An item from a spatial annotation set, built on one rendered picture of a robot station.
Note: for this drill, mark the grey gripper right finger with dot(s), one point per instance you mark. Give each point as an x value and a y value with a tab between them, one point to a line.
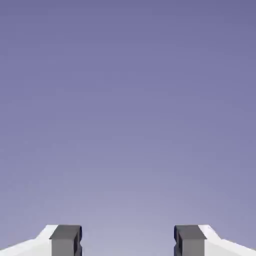
193	242

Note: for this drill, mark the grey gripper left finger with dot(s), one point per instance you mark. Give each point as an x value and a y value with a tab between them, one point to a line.
62	242

